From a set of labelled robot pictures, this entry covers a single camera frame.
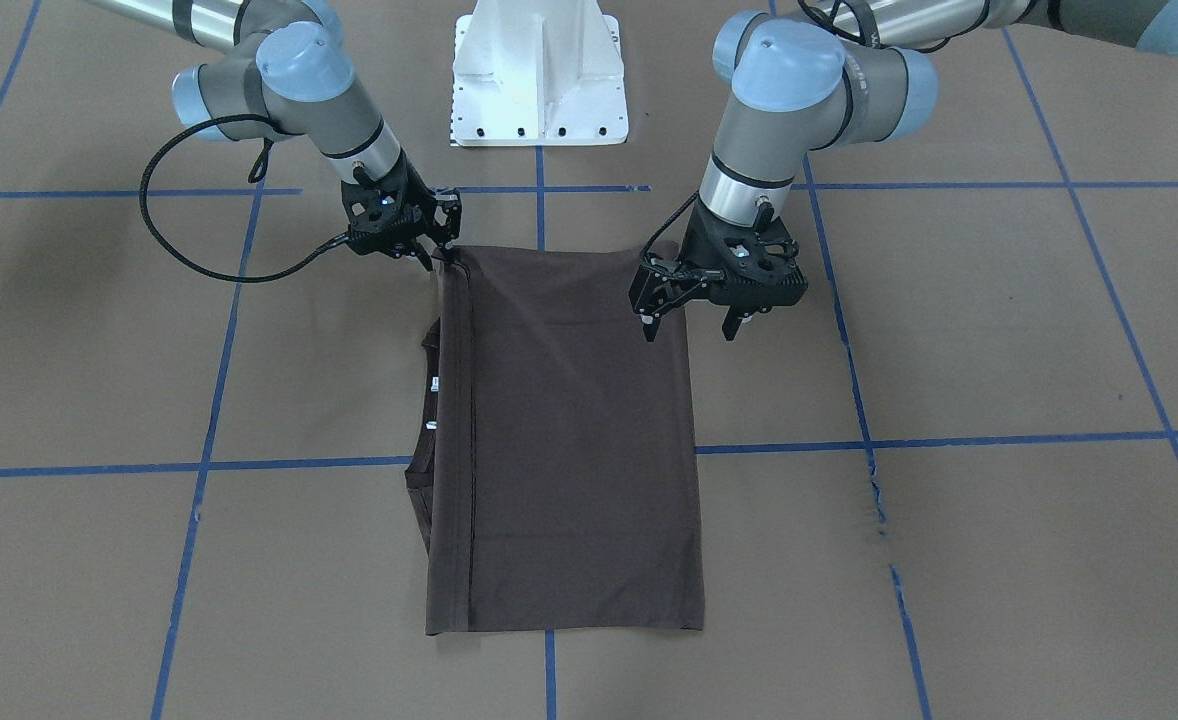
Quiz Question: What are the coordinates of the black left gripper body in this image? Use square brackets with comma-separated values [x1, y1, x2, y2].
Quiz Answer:
[629, 206, 808, 313]

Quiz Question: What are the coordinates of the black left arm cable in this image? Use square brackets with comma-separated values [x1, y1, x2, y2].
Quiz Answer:
[638, 192, 700, 271]

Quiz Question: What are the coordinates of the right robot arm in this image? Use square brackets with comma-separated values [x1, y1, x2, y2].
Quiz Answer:
[102, 1, 462, 267]

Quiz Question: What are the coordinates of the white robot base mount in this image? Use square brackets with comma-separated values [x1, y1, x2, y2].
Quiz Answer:
[449, 1, 630, 147]

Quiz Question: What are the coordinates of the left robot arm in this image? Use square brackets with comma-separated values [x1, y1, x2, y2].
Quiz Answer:
[629, 1, 1178, 341]

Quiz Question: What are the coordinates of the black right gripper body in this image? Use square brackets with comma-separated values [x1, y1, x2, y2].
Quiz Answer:
[340, 160, 437, 259]

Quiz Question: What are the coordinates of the dark brown t-shirt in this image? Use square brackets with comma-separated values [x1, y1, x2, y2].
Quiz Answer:
[405, 246, 704, 635]

